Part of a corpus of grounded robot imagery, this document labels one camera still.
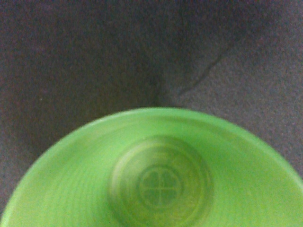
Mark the green plastic cup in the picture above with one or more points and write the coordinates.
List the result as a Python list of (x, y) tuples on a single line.
[(158, 167)]

